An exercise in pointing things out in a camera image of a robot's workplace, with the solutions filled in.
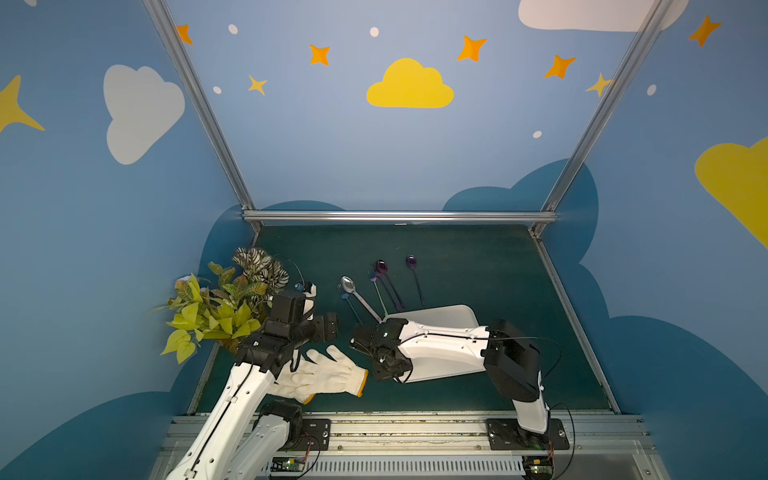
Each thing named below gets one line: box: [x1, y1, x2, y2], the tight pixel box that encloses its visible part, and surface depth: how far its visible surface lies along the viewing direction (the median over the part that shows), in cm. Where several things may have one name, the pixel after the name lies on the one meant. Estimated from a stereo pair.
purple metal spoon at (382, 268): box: [376, 259, 405, 309], surface depth 110 cm
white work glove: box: [269, 345, 369, 405], surface depth 84 cm
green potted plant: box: [149, 246, 289, 364], surface depth 75 cm
